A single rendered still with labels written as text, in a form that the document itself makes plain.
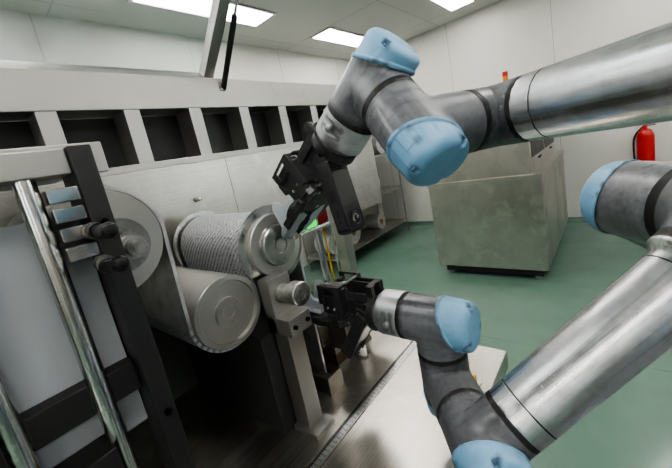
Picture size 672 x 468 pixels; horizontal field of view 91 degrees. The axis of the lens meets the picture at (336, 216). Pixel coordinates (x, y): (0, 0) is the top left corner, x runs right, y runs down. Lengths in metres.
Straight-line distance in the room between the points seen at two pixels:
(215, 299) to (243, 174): 0.50
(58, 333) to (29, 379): 0.04
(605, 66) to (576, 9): 4.61
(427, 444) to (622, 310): 0.37
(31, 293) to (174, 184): 0.55
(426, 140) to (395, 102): 0.06
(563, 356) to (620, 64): 0.30
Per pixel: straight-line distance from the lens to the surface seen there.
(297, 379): 0.66
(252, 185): 1.01
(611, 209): 0.61
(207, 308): 0.57
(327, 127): 0.45
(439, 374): 0.56
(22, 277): 0.39
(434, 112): 0.37
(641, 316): 0.48
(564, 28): 4.96
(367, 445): 0.69
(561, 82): 0.39
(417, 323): 0.53
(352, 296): 0.60
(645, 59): 0.36
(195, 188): 0.92
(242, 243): 0.59
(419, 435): 0.69
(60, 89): 0.88
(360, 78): 0.42
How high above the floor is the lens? 1.39
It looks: 10 degrees down
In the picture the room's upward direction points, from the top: 12 degrees counter-clockwise
